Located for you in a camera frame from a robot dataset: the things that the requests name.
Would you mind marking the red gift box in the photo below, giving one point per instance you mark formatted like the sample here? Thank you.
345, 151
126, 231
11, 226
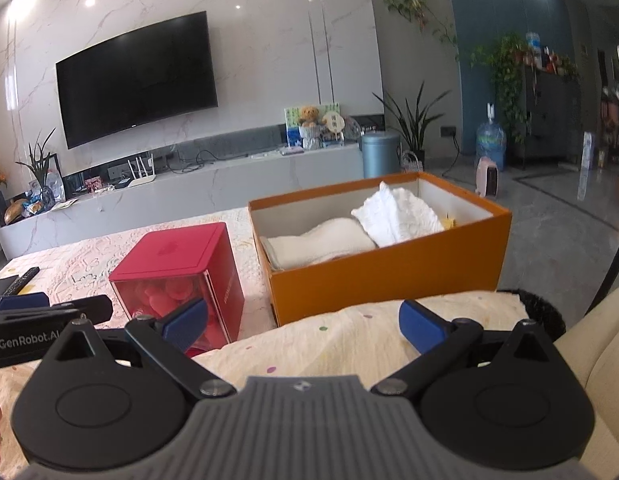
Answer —
169, 268

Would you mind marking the teddy bear decoration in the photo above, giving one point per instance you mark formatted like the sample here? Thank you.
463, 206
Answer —
309, 116

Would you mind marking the black television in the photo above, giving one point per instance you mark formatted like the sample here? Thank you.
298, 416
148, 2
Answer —
145, 75

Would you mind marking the pink small heater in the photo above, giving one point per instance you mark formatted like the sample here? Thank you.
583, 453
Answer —
487, 177

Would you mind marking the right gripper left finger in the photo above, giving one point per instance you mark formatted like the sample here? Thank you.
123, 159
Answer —
145, 359

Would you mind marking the orange cardboard box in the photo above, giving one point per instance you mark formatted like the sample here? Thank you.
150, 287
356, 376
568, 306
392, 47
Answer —
467, 257

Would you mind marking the black remote control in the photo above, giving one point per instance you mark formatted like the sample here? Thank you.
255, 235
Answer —
19, 284

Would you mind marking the grey tv console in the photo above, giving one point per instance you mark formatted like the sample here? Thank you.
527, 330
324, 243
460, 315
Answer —
171, 197

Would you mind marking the blue water jug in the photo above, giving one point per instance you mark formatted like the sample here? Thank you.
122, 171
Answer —
491, 139

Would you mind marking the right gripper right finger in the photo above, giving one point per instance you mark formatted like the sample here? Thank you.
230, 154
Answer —
450, 350

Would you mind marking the potted green plant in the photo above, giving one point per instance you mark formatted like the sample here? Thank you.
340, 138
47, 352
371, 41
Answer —
413, 117

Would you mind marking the white wifi router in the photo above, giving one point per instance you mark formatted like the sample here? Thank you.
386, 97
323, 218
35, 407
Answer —
142, 170

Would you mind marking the white crumpled cloth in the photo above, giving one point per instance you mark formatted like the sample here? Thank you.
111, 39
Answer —
395, 215

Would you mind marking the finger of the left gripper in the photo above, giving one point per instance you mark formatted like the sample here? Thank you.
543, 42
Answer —
97, 309
35, 300

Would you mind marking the blue metal trash bin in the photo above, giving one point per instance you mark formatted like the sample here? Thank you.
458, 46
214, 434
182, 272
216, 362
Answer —
381, 153

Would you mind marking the vase with green plant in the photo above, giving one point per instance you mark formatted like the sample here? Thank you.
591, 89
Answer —
45, 167

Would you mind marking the cream folded towel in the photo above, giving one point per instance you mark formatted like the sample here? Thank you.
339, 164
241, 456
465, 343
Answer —
333, 239

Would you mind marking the black flat box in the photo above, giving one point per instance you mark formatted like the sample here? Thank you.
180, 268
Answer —
5, 283

